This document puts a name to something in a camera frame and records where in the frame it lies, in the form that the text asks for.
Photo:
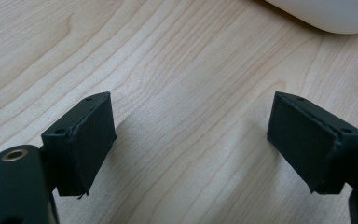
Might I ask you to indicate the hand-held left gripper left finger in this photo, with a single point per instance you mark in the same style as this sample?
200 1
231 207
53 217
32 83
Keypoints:
84 146

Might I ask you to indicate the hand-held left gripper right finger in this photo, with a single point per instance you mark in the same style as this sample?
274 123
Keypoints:
313 146

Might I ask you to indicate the white plastic storage bin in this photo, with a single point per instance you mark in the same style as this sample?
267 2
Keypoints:
338 15

